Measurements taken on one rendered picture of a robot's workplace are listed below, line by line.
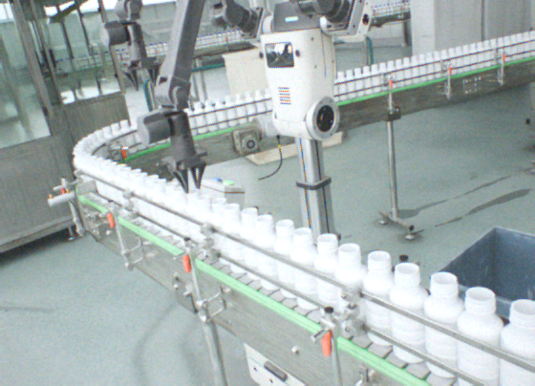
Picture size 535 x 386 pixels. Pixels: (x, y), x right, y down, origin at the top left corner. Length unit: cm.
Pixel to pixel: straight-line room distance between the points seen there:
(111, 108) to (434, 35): 426
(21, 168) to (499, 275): 348
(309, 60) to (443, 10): 541
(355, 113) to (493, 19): 478
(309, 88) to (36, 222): 302
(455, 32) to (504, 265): 585
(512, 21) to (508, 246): 657
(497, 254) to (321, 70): 80
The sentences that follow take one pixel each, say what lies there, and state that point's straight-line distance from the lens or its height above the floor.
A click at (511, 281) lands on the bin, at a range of 148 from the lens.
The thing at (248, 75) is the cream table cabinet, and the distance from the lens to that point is 509.
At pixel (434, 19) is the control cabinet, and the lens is 689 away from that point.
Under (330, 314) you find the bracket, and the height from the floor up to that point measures 110.
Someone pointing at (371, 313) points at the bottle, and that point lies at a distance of 87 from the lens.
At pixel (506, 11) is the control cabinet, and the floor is 107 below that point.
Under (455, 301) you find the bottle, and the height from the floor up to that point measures 113.
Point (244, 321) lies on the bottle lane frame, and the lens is 119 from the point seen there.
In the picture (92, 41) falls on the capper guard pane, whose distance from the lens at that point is 631.
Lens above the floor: 158
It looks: 20 degrees down
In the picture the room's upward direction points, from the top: 9 degrees counter-clockwise
